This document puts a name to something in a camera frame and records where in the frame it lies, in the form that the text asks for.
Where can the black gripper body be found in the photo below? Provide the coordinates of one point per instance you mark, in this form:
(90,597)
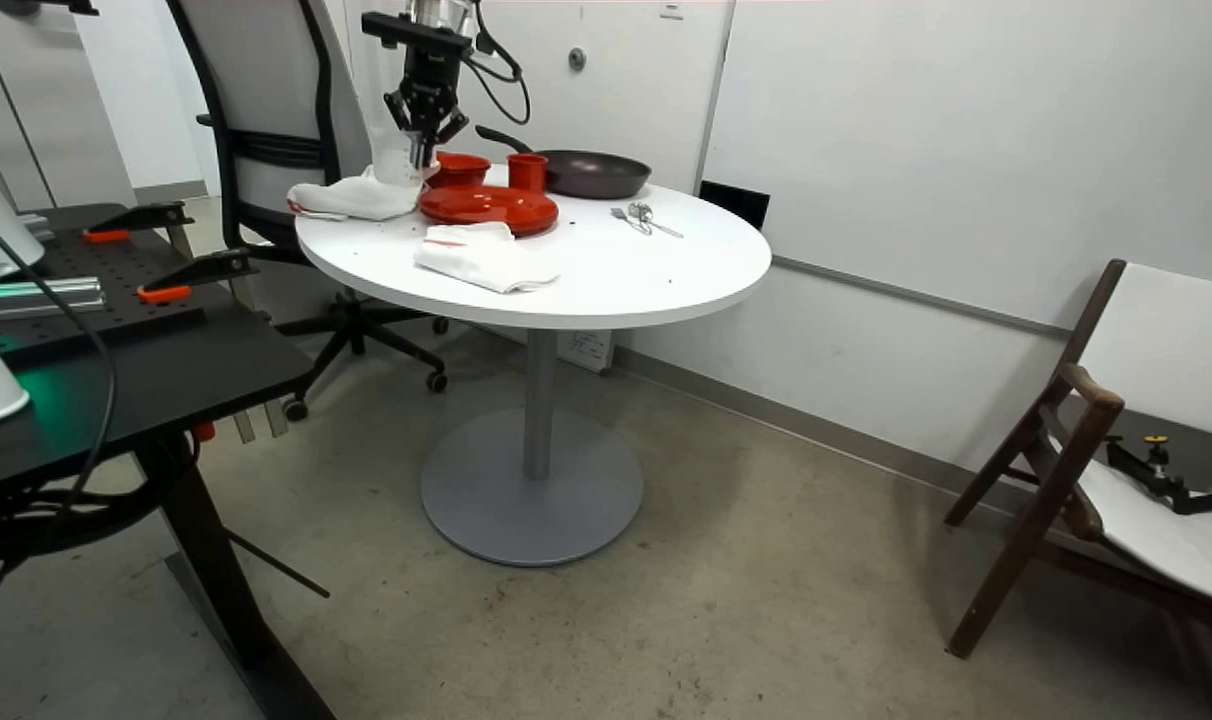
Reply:
(429,90)

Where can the clear plastic measuring jug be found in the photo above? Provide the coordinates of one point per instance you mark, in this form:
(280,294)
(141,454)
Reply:
(401,153)

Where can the red bowl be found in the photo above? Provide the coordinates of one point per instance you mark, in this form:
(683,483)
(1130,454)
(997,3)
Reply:
(461,169)
(533,214)

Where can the red plate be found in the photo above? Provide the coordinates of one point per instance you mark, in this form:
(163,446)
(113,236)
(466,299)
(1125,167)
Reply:
(461,207)

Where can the red cup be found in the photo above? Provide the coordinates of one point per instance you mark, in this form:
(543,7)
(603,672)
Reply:
(527,169)

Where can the white towel with red stripes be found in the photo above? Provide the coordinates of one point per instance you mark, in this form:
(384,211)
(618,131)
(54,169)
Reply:
(342,201)

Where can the white paper sheets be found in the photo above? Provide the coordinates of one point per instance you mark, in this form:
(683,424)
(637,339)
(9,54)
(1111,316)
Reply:
(491,262)

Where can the round metal door knob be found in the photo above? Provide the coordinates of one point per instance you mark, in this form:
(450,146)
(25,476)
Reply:
(577,56)

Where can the black mesh office chair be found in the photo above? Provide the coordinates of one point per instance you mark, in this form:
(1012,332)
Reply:
(267,146)

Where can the black frying pan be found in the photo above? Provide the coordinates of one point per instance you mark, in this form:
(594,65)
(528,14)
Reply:
(598,173)

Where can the silver spoon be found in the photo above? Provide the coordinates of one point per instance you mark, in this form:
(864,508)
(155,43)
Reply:
(629,216)
(654,216)

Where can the black orange bar clamp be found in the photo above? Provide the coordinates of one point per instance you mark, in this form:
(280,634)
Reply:
(130,226)
(189,279)

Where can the black robot desk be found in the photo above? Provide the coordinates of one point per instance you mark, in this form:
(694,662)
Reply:
(166,366)

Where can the wooden folding chair white canvas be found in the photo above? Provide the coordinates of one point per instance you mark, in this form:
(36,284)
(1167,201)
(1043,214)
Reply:
(1148,360)

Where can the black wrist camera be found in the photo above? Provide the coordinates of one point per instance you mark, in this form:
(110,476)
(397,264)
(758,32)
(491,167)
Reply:
(418,32)

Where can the white round pedestal table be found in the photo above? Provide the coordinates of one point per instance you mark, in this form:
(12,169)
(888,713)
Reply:
(659,264)

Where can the black wall box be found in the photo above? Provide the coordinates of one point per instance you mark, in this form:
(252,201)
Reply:
(737,201)

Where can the aluminium extrusion rail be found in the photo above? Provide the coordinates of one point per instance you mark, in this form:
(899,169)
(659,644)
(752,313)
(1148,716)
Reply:
(28,299)

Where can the black clamp mount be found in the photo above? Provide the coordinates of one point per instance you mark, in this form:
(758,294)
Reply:
(1168,483)

